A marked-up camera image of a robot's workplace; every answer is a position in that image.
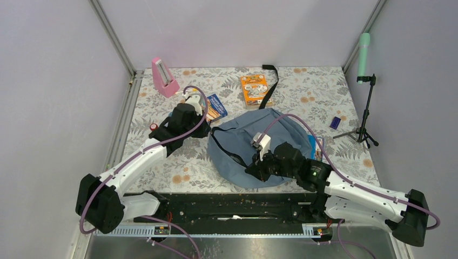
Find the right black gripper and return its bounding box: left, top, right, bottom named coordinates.
left=245, top=147, right=298, bottom=182

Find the blue treehouse book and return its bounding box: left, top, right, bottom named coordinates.
left=206, top=94, right=228, bottom=124

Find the red capped small bottle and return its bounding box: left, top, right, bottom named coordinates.
left=150, top=123, right=158, bottom=131

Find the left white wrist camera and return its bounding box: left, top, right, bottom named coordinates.
left=183, top=92, right=204, bottom=116

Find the orange picture book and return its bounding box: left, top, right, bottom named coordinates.
left=240, top=74, right=270, bottom=110

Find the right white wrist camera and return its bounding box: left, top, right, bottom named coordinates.
left=251, top=132, right=271, bottom=161

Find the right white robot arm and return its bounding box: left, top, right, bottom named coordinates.
left=245, top=142, right=428, bottom=247

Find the black microphone tripod stand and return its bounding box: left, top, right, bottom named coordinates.
left=333, top=74, right=379, bottom=149

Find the light blue thin book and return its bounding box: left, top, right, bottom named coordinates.
left=308, top=134, right=325, bottom=161

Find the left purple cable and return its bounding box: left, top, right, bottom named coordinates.
left=79, top=85, right=209, bottom=236

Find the floral table mat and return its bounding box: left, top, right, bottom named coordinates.
left=129, top=66, right=379, bottom=193

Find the small purple eraser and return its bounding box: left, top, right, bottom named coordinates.
left=330, top=117, right=341, bottom=130

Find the blue-grey student backpack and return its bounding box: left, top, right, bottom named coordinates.
left=207, top=108, right=312, bottom=189

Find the pink metronome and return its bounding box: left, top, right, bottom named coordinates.
left=152, top=57, right=180, bottom=98

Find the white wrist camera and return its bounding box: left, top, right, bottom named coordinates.
left=183, top=92, right=204, bottom=116
left=251, top=132, right=271, bottom=161

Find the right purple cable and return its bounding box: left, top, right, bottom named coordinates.
left=254, top=113, right=441, bottom=230

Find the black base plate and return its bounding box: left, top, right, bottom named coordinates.
left=134, top=192, right=344, bottom=236

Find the purple cable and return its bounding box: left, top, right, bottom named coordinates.
left=79, top=85, right=209, bottom=236
left=254, top=113, right=441, bottom=230

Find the mint green microphone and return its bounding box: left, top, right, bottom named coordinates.
left=357, top=33, right=371, bottom=84

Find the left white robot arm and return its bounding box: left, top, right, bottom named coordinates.
left=76, top=103, right=210, bottom=234

